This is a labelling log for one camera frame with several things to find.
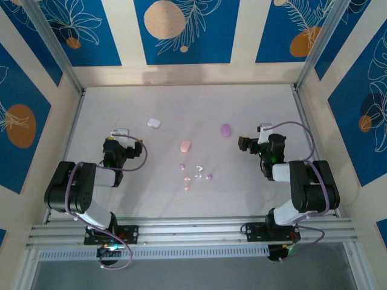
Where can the purple earbud charging case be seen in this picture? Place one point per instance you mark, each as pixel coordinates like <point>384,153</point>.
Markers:
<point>225,129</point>

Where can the white earbud charging case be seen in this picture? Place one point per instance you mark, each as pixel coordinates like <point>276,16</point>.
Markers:
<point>153,123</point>

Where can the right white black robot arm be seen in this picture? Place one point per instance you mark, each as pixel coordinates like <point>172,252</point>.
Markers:
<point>314,187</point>

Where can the black base electronics box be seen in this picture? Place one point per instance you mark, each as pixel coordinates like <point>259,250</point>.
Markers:
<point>276,253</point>
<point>107,256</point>

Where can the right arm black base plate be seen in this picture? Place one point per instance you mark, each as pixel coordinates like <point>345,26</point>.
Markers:
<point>254,232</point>

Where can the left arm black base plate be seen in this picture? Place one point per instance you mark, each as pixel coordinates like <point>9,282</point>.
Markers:
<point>131,235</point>

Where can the aluminium frame post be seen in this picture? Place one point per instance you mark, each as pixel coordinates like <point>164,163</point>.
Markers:
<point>52,39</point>
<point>323,39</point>

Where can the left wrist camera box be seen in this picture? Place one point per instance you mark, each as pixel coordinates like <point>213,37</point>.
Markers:
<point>120,132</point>

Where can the aluminium mounting rail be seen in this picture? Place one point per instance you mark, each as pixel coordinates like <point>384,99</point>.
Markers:
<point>193,231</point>

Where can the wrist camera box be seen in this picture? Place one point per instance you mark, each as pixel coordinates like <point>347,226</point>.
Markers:
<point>120,132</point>
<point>263,136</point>

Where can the aluminium table side rail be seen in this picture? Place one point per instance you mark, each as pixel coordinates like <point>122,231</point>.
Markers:
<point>67,151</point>
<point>303,114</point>

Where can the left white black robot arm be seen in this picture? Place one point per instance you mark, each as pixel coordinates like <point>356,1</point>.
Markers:
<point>75,187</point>

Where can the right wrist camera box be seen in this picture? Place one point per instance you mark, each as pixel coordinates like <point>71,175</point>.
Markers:
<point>263,136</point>

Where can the pink earbud charging case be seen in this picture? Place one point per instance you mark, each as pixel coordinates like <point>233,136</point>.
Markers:
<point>185,146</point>

